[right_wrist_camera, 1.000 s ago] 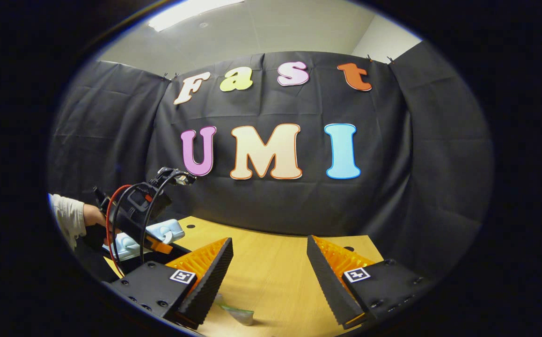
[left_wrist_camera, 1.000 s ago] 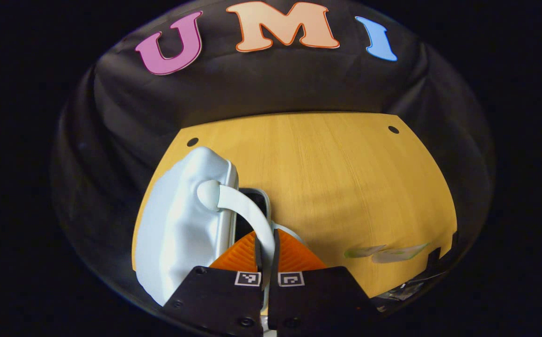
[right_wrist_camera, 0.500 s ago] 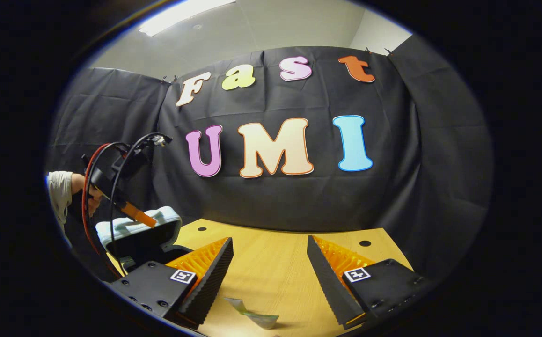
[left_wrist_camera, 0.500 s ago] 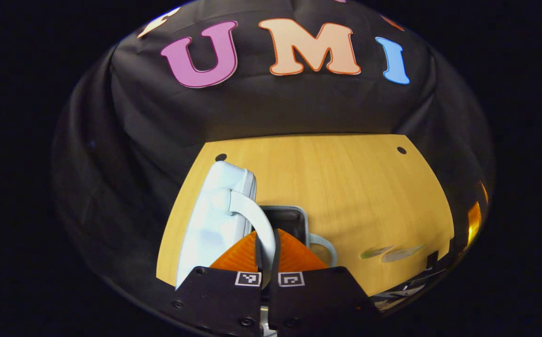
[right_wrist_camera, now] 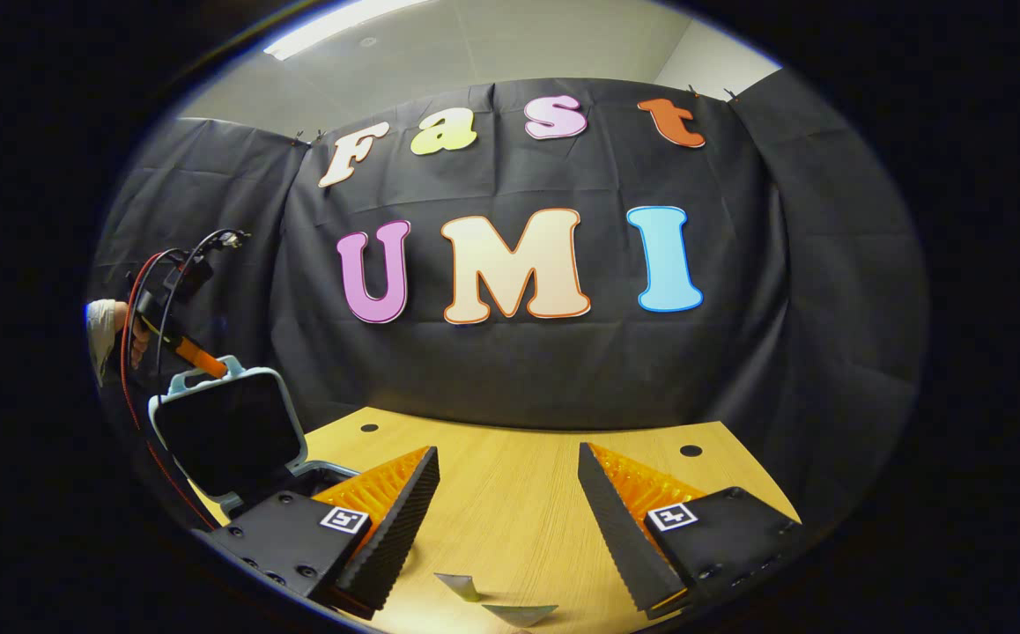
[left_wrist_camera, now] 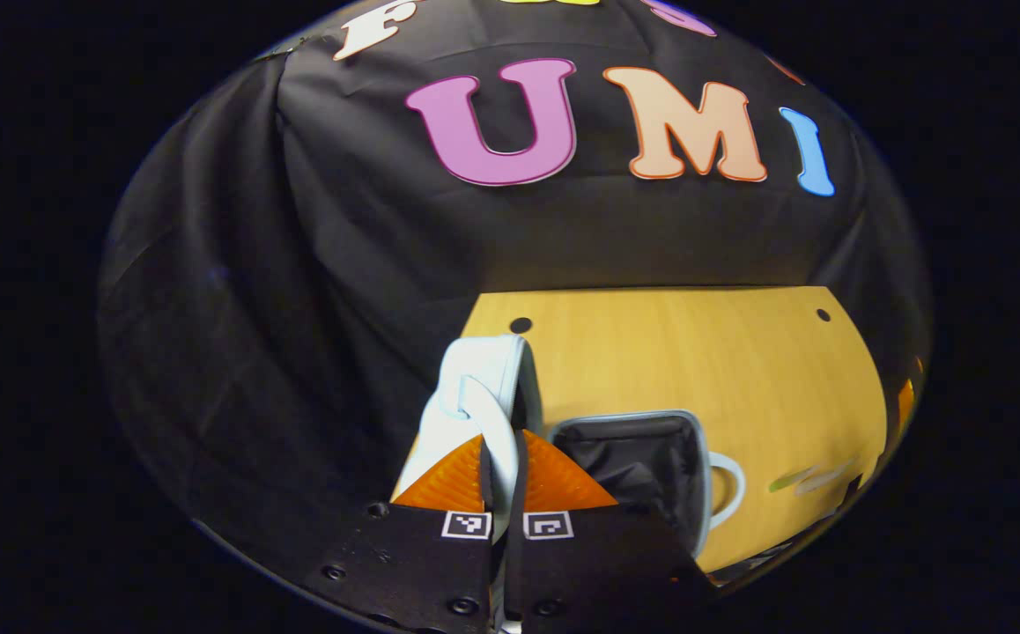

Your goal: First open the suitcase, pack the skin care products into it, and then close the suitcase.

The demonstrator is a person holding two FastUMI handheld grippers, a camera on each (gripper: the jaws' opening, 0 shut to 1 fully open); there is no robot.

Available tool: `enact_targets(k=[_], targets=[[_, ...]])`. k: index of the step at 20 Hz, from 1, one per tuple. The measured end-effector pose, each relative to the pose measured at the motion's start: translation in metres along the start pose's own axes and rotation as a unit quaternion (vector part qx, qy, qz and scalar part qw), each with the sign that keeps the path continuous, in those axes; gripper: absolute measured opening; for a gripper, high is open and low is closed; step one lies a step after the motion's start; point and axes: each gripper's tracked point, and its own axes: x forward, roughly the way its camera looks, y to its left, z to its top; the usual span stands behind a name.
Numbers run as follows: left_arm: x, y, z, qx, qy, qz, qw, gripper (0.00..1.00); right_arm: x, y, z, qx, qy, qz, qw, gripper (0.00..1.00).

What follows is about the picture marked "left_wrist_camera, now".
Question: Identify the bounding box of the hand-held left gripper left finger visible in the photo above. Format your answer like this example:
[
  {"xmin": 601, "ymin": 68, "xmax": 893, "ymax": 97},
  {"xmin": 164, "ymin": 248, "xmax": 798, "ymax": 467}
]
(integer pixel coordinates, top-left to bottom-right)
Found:
[{"xmin": 197, "ymin": 433, "xmax": 495, "ymax": 634}]

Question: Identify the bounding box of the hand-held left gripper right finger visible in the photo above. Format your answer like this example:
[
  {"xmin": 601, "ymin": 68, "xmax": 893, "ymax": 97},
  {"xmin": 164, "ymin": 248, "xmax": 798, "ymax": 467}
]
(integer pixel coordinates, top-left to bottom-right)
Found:
[{"xmin": 504, "ymin": 428, "xmax": 715, "ymax": 634}]

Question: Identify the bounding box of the white skin care tube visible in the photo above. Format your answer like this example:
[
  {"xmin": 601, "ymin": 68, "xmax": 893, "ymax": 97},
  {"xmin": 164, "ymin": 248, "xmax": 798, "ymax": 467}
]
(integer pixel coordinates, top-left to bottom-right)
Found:
[{"xmin": 796, "ymin": 456, "xmax": 865, "ymax": 496}]

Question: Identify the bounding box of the light blue suitcase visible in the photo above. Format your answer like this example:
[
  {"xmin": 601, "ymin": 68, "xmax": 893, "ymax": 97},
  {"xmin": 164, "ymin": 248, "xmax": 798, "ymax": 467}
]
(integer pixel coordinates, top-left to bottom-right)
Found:
[{"xmin": 394, "ymin": 335, "xmax": 747, "ymax": 634}]

